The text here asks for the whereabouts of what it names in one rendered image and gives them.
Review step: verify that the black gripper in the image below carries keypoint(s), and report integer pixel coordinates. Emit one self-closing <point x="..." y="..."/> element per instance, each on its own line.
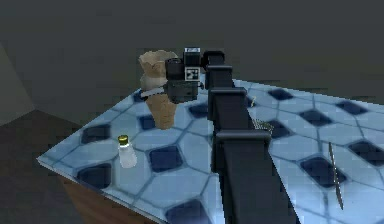
<point x="180" y="85"/>

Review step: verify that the tan vase jar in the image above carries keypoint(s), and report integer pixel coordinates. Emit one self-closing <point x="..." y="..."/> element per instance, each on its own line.
<point x="160" y="83"/>

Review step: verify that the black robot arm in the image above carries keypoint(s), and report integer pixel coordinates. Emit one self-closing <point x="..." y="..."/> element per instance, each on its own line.
<point x="248" y="166"/>

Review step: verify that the white shaker with yellow cap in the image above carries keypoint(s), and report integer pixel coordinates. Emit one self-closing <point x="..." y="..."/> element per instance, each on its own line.
<point x="126" y="155"/>

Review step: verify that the blue tiled brown table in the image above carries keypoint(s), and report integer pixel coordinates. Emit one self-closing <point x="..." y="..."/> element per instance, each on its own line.
<point x="173" y="160"/>

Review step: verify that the small yellow object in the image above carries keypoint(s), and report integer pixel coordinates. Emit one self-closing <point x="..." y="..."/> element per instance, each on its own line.
<point x="253" y="101"/>

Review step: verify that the small grey fork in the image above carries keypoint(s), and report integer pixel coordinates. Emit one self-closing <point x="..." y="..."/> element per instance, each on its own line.
<point x="263" y="126"/>

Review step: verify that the thin grey knife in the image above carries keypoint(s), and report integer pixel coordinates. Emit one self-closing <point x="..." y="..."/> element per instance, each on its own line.
<point x="335" y="175"/>

